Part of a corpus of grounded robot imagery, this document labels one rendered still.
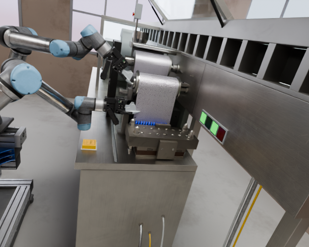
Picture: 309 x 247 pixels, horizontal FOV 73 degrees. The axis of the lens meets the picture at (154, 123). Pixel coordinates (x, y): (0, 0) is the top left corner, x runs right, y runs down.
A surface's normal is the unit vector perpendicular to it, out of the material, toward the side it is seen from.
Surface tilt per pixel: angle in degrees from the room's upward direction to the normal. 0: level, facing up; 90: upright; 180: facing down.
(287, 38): 90
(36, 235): 0
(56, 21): 90
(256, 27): 90
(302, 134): 90
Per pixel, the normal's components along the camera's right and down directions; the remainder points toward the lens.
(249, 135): -0.96, -0.08
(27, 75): 0.79, 0.29
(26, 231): 0.19, -0.90
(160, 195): 0.22, 0.42
